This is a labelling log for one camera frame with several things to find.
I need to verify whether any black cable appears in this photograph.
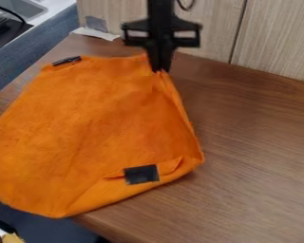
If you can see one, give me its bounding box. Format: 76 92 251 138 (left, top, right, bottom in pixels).
176 0 199 11

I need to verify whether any toy stove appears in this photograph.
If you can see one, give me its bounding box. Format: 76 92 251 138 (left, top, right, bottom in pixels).
0 17 36 55

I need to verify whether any toy sink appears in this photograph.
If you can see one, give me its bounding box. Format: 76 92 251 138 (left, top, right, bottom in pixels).
0 0 49 23

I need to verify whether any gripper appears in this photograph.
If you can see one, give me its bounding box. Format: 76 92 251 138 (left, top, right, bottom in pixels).
120 16 203 73

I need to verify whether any orange cloth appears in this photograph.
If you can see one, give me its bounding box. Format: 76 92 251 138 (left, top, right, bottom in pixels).
0 52 207 219

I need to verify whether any white paper sheet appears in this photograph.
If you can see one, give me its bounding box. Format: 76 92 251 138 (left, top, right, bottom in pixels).
69 26 122 43

